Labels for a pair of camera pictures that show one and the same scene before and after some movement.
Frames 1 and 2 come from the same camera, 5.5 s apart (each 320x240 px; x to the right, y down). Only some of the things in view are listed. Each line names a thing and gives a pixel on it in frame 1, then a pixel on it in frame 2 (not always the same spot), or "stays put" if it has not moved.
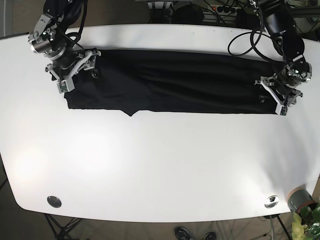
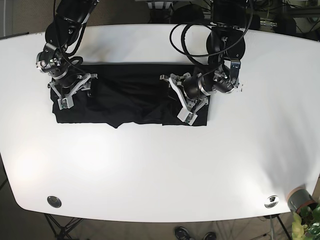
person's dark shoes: (184, 233) stays put
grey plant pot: (299, 198) stays put
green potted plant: (306, 225) stays put
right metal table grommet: (271, 201) stays put
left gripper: (47, 39) to (66, 79)
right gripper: (282, 86) to (195, 90)
